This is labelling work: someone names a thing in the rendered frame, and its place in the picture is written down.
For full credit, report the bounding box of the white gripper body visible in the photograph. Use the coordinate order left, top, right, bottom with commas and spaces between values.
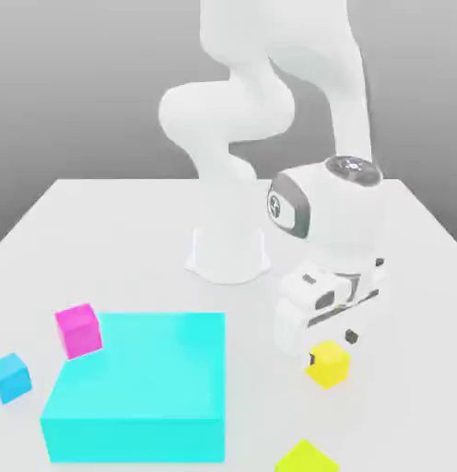
273, 288, 381, 358

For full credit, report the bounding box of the small yellow cube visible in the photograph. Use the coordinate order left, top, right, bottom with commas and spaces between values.
303, 339, 352, 391

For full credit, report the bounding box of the small lime cube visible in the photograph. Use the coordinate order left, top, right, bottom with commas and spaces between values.
274, 437, 341, 472

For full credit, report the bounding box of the small magenta cube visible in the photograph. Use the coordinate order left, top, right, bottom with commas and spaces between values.
53, 302, 104, 361

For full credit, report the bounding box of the small blue cube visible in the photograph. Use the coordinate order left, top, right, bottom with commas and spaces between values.
0, 351, 33, 406

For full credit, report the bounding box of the large cyan box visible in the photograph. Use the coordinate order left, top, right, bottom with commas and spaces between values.
39, 311, 227, 465

